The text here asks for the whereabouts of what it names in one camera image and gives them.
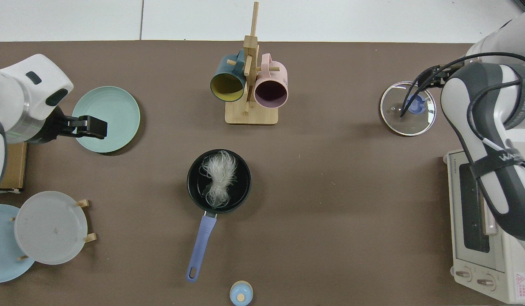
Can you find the glass lid with blue knob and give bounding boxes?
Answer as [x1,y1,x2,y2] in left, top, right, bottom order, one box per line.
[380,81,437,136]

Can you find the white vermicelli bundle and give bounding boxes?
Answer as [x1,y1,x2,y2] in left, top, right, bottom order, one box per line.
[199,150,238,209]

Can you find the teal plate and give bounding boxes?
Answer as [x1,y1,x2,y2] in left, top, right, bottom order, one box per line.
[72,86,141,153]

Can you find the wooden plate rack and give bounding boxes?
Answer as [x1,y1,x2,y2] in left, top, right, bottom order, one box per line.
[11,199,97,261]

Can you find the grey plate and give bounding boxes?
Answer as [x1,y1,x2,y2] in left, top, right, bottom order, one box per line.
[14,191,88,266]

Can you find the light blue plate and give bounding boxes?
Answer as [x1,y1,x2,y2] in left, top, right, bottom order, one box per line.
[0,204,36,283]

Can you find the dark teal cup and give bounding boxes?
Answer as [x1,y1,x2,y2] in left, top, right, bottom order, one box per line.
[210,49,247,102]

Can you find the wooden cup stand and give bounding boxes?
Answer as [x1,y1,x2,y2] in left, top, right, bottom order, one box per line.
[225,1,280,125]

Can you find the pink cup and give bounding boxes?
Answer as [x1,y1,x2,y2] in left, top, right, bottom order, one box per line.
[254,53,289,108]

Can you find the brown table cloth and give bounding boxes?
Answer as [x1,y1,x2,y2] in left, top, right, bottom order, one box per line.
[0,40,503,306]

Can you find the pale toaster oven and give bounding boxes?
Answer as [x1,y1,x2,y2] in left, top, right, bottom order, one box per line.
[446,127,525,305]

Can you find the small blue round thing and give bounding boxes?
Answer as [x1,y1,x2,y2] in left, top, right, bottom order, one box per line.
[230,280,253,306]

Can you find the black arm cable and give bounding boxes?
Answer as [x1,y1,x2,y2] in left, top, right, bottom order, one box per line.
[400,52,525,173]

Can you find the wire basket with wooden floor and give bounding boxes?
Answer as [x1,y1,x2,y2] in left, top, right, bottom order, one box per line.
[0,142,28,195]

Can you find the black pot with blue handle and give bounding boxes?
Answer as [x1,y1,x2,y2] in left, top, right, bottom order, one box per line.
[186,149,252,283]

